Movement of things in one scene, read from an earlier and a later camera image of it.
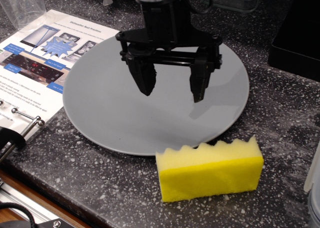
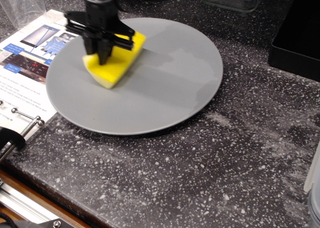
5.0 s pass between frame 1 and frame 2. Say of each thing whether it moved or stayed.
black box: stayed
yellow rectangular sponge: moved
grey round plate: moved
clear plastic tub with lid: stayed
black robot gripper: moved
